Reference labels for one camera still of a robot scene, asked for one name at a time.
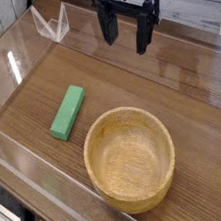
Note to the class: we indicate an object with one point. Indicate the clear acrylic front wall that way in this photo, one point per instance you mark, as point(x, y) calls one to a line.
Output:
point(31, 168)

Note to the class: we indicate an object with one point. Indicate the brown wooden bowl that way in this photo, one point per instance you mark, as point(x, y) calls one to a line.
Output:
point(130, 159)

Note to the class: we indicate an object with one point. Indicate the clear acrylic corner bracket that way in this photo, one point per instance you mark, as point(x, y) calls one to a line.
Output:
point(55, 30)

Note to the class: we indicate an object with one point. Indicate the green rectangular block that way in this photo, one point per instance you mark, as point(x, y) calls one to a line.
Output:
point(67, 112)

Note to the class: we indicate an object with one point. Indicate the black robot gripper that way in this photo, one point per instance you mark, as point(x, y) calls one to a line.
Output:
point(107, 10)

